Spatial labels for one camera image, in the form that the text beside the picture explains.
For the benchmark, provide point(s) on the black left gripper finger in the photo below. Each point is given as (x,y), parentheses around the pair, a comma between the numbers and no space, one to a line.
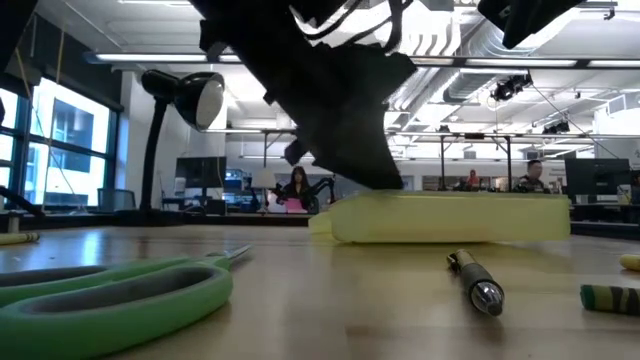
(360,160)
(295,152)

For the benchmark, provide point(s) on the yellow-green translucent supply box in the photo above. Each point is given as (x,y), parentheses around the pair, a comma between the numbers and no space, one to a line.
(450,217)

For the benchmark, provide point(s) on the grey click pen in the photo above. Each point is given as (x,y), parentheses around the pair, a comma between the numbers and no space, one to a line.
(477,282)

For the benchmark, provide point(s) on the green crayon yellow-green wrapper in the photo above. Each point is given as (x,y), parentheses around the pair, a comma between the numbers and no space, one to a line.
(610,299)
(17,238)

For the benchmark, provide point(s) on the black background robot arm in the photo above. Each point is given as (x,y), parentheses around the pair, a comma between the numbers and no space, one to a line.
(325,182)

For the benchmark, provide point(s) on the person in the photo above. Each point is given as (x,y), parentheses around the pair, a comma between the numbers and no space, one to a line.
(298,182)
(472,177)
(532,177)

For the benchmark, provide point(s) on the white shaded table lamp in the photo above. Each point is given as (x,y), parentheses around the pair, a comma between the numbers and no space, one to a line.
(263,177)

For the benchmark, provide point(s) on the pink laptop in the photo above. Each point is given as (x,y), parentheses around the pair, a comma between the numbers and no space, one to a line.
(295,205)

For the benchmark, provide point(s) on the black ceiling device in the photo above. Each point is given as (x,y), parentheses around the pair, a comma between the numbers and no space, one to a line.
(510,87)

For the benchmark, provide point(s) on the black computer monitor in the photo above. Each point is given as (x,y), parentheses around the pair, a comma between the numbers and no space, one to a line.
(200,172)
(597,175)

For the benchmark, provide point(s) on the black desk lamp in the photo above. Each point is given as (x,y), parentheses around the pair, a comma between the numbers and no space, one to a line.
(200,100)

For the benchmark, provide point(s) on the grey bin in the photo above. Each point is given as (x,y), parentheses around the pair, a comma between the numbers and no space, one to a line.
(116,200)

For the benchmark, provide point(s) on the large window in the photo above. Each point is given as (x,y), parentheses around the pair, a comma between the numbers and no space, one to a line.
(70,130)

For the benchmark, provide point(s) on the black metal rack frame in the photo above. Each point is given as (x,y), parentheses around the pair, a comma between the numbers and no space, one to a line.
(442,165)

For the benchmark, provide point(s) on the black aluminium table frame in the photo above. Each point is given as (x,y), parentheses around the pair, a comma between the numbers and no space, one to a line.
(240,220)

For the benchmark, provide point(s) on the long black light rail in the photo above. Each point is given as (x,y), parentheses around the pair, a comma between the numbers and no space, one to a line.
(150,57)

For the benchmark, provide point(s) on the white plastic post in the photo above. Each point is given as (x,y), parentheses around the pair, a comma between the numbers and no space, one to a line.
(13,220)

